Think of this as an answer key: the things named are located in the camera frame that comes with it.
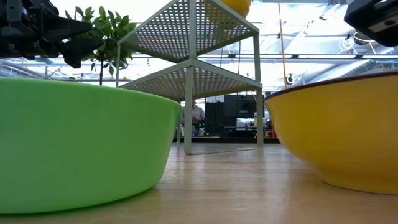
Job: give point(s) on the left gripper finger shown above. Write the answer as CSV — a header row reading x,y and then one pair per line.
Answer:
x,y
68,29
79,49

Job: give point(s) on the pale green perforated shelf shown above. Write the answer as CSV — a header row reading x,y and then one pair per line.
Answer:
x,y
188,109

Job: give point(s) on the silver ventilation duct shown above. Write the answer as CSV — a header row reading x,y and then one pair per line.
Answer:
x,y
357,70

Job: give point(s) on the yellow blue patterned bowl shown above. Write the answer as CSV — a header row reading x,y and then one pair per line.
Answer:
x,y
237,6
342,130

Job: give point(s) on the person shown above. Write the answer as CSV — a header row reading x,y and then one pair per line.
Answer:
x,y
194,113

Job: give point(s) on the green plastic bowl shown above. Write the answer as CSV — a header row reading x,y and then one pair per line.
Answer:
x,y
77,140

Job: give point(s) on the black equipment cabinet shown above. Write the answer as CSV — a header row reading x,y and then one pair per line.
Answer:
x,y
233,109

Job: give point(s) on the green potted plant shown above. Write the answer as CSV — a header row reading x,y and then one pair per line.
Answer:
x,y
109,28

